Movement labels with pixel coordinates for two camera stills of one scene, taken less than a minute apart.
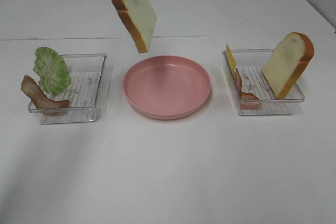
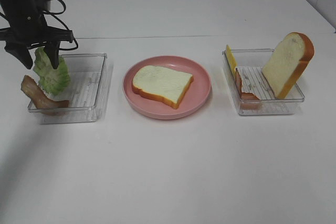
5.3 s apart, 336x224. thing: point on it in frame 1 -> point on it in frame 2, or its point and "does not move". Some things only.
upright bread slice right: [287, 63] does not move
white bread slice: [136, 11] -> [168, 86]
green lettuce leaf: [52, 71] does not move
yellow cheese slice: [231, 60] does not move
